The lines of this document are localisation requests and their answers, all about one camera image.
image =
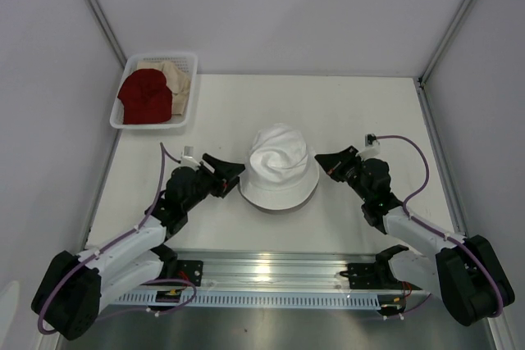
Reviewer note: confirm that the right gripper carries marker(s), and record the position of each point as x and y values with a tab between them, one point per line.
331	162

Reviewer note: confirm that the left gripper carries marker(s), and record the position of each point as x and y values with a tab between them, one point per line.
221	169

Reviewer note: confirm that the white bucket hat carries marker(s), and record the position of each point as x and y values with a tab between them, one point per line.
280	170

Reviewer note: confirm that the beige bucket hat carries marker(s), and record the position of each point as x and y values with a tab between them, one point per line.
177	81

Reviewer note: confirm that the red bucket hat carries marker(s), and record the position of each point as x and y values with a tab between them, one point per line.
145	97

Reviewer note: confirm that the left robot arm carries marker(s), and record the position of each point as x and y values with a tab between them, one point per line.
76	288

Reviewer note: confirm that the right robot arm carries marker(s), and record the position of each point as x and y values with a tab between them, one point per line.
463	272

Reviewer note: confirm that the white plastic basket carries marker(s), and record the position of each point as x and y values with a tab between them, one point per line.
186	62

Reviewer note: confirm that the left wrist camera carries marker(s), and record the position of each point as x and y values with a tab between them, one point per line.
189	154

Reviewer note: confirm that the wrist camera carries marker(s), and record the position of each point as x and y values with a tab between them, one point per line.
189	154
371	148

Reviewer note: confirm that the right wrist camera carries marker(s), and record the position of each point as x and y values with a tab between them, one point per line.
371	148

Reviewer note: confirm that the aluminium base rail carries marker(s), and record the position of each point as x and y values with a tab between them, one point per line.
222	271

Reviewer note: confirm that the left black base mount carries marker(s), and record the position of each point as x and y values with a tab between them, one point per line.
189	270

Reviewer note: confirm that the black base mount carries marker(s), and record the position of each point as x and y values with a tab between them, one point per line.
365	276
189	270

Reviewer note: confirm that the right table edge rail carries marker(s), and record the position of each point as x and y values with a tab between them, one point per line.
449	186

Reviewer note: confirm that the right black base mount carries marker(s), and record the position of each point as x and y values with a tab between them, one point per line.
365	276

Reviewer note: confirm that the white slotted cable duct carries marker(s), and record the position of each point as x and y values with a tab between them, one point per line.
245	299

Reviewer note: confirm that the left aluminium frame post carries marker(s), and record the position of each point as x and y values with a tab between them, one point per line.
104	25

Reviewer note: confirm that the aluminium frame post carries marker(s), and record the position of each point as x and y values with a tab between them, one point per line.
447	38
104	25

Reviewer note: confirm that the right aluminium frame post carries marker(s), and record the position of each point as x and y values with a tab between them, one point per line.
447	38

